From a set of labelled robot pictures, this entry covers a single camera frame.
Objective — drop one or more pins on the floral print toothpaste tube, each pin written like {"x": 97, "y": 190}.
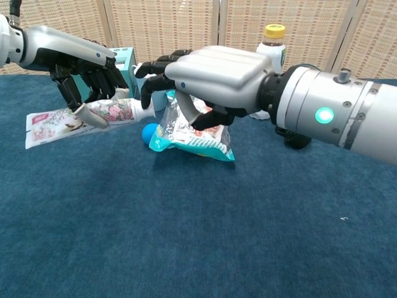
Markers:
{"x": 49, "y": 127}

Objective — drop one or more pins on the blue felt table mat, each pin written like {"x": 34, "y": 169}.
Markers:
{"x": 198, "y": 217}

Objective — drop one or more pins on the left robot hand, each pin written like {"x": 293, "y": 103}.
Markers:
{"x": 62, "y": 46}

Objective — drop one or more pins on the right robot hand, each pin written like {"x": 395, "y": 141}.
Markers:
{"x": 217, "y": 77}

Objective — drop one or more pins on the pale blue plastic cup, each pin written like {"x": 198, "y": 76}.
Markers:
{"x": 159, "y": 101}

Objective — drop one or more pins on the white bottle yellow cap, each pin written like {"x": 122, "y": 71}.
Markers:
{"x": 274, "y": 40}

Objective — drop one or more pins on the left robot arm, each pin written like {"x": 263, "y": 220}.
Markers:
{"x": 7, "y": 40}

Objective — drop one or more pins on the teal cardboard box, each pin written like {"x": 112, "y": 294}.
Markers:
{"x": 127, "y": 62}

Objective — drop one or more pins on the woven folding screen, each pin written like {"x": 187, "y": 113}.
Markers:
{"x": 173, "y": 25}

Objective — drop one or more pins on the small blue ball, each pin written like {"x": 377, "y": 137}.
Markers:
{"x": 148, "y": 133}

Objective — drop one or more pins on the teal clear snack bag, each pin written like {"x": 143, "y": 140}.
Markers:
{"x": 198, "y": 144}

